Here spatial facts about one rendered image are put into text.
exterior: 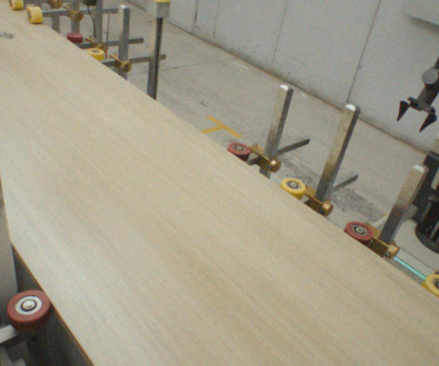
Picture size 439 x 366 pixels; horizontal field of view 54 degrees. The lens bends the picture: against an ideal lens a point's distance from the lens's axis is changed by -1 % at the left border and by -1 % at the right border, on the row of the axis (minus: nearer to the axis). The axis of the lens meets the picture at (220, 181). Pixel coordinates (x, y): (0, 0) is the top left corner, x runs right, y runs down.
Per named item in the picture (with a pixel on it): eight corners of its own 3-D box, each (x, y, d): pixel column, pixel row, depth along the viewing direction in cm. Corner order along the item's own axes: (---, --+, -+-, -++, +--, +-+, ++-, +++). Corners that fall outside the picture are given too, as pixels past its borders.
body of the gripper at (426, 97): (430, 110, 162) (441, 93, 161) (405, 100, 168) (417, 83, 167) (434, 115, 167) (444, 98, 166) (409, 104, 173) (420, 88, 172)
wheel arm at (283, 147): (302, 142, 183) (305, 133, 181) (308, 146, 181) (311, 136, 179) (227, 169, 156) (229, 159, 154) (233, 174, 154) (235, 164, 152)
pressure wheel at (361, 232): (357, 271, 125) (371, 242, 119) (331, 259, 128) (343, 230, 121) (363, 255, 131) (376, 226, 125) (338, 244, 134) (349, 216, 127)
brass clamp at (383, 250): (360, 231, 143) (366, 219, 140) (396, 255, 135) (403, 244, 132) (350, 238, 139) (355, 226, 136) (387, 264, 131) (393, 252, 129)
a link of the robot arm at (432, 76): (460, 69, 163) (438, 61, 168) (456, 58, 153) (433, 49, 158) (442, 97, 165) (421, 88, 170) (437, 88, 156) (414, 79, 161)
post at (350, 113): (309, 223, 157) (352, 101, 130) (316, 229, 155) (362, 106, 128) (303, 227, 155) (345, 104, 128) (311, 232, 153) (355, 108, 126)
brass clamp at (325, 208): (302, 193, 157) (306, 181, 154) (332, 213, 149) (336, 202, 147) (291, 198, 153) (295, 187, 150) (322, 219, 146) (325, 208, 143)
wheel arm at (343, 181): (348, 178, 171) (352, 168, 168) (356, 182, 169) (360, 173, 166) (276, 214, 144) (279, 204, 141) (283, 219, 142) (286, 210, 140)
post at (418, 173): (360, 280, 147) (418, 160, 120) (369, 287, 145) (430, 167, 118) (355, 284, 145) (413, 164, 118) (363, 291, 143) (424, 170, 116)
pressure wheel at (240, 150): (243, 182, 154) (250, 155, 148) (221, 178, 154) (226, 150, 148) (245, 170, 161) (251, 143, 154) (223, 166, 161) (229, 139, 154)
